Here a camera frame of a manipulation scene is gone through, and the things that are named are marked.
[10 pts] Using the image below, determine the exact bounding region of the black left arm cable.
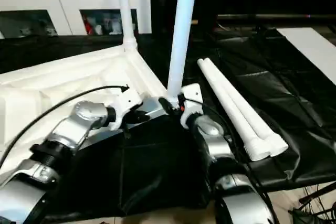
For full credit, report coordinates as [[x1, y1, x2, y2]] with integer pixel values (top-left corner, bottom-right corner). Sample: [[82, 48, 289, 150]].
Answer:
[[0, 84, 130, 168]]

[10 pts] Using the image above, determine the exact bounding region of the white plastic table top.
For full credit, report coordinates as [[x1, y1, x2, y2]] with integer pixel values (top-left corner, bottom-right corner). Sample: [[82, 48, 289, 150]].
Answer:
[[0, 45, 180, 178]]

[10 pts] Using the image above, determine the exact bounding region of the black floor cable bundle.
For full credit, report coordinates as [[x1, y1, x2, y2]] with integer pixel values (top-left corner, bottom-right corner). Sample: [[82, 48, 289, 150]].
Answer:
[[290, 182, 336, 224]]

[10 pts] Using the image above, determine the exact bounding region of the white glass-door cabinet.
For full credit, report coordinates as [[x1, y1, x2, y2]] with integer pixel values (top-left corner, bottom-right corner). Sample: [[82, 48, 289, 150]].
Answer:
[[0, 0, 152, 39]]

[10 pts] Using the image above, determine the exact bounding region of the dark horizontal rail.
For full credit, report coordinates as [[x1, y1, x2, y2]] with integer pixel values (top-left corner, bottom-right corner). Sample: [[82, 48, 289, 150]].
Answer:
[[217, 14, 336, 24]]

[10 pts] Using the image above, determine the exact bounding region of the white plastic table leg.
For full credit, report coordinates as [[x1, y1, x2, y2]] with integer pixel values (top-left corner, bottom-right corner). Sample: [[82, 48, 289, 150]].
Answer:
[[166, 0, 200, 102], [197, 59, 271, 161], [204, 59, 289, 155], [115, 0, 139, 52]]

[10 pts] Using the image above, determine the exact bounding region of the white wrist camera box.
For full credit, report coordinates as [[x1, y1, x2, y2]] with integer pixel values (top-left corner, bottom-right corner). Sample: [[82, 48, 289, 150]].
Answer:
[[178, 83, 205, 130], [109, 87, 143, 131]]

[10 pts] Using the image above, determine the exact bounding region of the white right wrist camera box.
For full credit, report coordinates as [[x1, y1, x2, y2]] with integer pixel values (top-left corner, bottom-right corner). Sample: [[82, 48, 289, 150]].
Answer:
[[178, 83, 205, 130]]

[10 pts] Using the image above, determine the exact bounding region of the black plastic mat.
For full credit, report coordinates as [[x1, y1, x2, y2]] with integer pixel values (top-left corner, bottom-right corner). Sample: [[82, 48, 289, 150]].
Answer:
[[0, 29, 336, 219]]

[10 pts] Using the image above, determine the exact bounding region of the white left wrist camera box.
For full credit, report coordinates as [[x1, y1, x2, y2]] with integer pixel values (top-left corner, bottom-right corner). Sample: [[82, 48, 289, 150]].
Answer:
[[109, 87, 143, 131]]

